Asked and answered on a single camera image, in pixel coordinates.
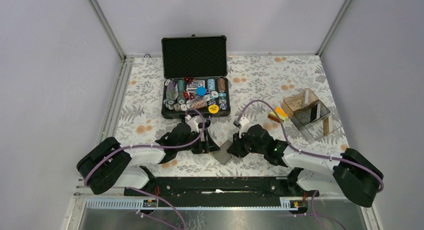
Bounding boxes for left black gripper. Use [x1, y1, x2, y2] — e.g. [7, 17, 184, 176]
[176, 128, 220, 154]

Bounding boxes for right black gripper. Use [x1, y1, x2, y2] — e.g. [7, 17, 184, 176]
[227, 130, 266, 158]

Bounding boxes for beige card holder wallet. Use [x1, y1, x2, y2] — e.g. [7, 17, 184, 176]
[213, 140, 232, 165]

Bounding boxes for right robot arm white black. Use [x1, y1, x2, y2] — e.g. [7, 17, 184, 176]
[227, 124, 384, 207]

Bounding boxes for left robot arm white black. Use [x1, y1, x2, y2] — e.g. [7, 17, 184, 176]
[76, 123, 219, 195]

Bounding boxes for clear acrylic card box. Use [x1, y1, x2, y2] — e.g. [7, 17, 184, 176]
[281, 88, 342, 144]

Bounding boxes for playing card deck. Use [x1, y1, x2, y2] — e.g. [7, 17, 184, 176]
[186, 80, 206, 91]

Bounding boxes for orange yellow sticky note stack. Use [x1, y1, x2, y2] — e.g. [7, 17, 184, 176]
[267, 106, 288, 123]

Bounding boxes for yellow round dealer chip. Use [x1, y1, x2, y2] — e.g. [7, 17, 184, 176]
[208, 104, 220, 114]

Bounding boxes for floral patterned table mat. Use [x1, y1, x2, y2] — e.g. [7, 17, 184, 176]
[115, 56, 349, 177]

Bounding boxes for blue round chip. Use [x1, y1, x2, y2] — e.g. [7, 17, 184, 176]
[195, 86, 207, 96]

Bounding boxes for black poker chip case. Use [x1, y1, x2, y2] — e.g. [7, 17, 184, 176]
[161, 35, 231, 119]

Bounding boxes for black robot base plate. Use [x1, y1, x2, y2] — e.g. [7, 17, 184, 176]
[124, 177, 314, 208]

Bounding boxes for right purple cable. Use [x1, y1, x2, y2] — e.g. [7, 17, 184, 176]
[233, 99, 385, 230]

